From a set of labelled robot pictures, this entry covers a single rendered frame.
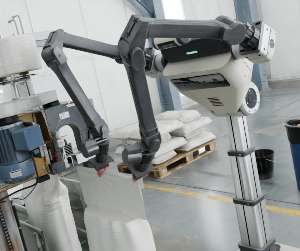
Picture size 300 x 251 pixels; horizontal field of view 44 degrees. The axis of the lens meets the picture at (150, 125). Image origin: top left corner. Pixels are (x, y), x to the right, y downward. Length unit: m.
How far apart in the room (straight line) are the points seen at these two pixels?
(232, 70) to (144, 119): 0.45
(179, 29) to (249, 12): 9.00
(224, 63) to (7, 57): 0.90
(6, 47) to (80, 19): 5.31
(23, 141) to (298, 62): 8.86
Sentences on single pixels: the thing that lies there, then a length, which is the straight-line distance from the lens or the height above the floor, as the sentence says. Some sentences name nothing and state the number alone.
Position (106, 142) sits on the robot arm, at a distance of 1.67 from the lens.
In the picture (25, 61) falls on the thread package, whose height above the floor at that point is 1.57.
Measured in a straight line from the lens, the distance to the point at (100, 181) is 1.81.
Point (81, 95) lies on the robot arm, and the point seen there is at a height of 1.38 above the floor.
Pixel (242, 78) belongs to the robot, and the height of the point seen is 1.32.
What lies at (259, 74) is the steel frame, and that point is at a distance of 10.08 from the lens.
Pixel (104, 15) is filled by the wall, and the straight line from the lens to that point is 7.29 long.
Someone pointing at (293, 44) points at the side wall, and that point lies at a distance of 9.98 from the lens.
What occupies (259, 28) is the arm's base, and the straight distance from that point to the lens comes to 1.48.
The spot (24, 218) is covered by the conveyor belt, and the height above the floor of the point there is 0.38.
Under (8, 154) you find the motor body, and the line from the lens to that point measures 1.66.
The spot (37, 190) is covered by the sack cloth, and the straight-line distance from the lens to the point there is 2.35.
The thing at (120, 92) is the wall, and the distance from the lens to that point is 7.23.
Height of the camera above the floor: 1.48
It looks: 10 degrees down
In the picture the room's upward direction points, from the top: 12 degrees counter-clockwise
